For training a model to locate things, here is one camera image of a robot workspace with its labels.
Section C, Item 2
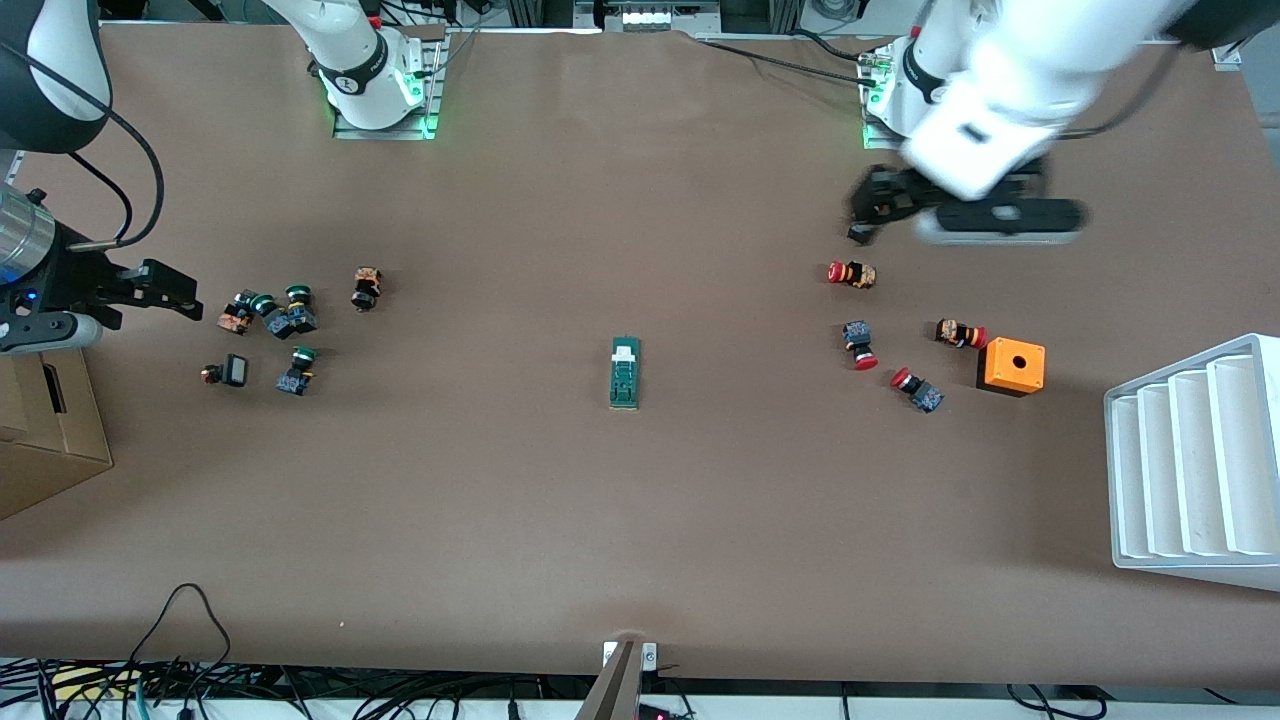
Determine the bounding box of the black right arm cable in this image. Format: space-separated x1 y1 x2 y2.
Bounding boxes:
0 40 167 251

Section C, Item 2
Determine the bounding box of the black looped cable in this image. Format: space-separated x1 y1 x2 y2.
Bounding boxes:
128 583 234 693

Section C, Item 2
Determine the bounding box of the aluminium camera mount pole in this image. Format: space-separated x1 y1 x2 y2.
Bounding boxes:
574 640 661 720

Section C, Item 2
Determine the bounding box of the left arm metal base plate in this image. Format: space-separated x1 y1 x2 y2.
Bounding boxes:
860 45 916 151

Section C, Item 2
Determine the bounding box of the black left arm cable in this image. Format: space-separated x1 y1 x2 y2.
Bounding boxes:
1060 45 1183 141

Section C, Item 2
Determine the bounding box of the red mushroom button blue body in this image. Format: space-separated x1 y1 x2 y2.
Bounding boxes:
890 367 945 414
842 320 880 372

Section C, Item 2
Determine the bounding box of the white slotted tray rack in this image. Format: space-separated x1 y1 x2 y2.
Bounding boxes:
1103 333 1280 593

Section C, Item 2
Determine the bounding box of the brown cardboard box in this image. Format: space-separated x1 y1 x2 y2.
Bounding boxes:
0 345 114 521

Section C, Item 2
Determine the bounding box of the green load switch white handle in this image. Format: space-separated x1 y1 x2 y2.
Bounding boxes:
609 336 642 412

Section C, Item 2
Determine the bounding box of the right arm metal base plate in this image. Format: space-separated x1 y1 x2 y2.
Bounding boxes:
332 30 444 141

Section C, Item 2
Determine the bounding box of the metal frame with white light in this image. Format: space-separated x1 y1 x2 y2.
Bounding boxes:
574 0 723 33

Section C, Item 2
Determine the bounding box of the black cable on table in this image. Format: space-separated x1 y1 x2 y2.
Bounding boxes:
698 28 901 76

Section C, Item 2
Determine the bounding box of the yellow label tag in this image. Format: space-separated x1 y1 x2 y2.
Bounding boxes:
50 667 143 703

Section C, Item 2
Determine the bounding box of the black curved cable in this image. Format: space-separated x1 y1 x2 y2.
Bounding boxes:
1004 683 1107 720

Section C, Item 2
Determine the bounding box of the orange box with hole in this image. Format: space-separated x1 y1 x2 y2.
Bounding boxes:
976 337 1047 399

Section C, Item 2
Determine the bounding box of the black cable tangle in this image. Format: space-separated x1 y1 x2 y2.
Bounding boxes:
0 655 601 720

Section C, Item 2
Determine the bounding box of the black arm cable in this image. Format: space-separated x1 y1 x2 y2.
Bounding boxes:
0 40 167 251
1060 45 1183 141

